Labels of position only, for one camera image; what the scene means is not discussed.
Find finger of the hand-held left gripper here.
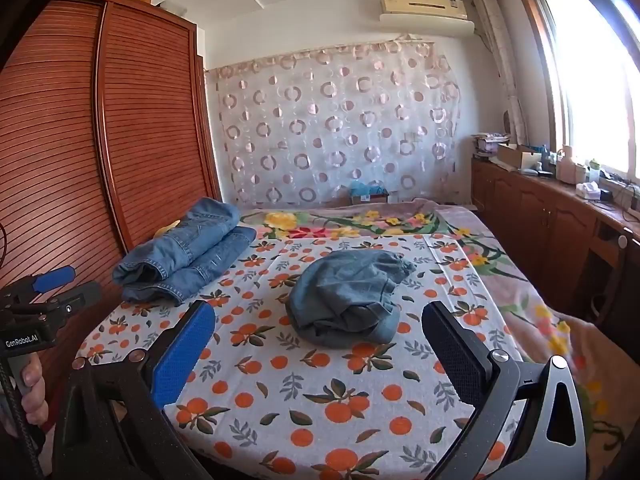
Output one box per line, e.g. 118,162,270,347
17,266,77,306
47,281,103,333

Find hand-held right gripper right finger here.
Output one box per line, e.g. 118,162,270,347
421,301,588,480

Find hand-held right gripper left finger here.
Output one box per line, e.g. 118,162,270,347
52,300,217,480

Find grey-blue pants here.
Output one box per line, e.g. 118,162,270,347
286,249,417,348

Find person's left hand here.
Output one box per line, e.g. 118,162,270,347
0,355,51,436

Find pink floral blanket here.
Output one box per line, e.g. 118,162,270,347
155,197,626,461

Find orange fruit print bedsheet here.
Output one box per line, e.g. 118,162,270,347
72,232,521,480

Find wooden side cabinet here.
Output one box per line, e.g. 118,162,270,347
470,152,640,321

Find small cardboard box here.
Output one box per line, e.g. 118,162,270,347
342,191,391,206

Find slatted wooden wardrobe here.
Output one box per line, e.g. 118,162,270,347
0,0,223,396

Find teal plastic bag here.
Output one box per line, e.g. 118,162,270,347
348,180,388,198

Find wooden chair with round knob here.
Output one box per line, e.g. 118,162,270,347
590,232,632,316

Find open cardboard box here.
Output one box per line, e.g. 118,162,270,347
496,142,543,171

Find stack of papers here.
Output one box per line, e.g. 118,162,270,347
472,131,511,157

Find pink plastic jug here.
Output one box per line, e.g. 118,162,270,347
556,145,576,181

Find sheer circle pattern curtain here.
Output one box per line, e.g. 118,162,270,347
204,35,463,206

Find white window curtain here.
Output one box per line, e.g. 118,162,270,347
472,0,528,146

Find bright window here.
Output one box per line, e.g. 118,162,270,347
517,0,640,181

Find wall air conditioner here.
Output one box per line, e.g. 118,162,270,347
378,0,476,37

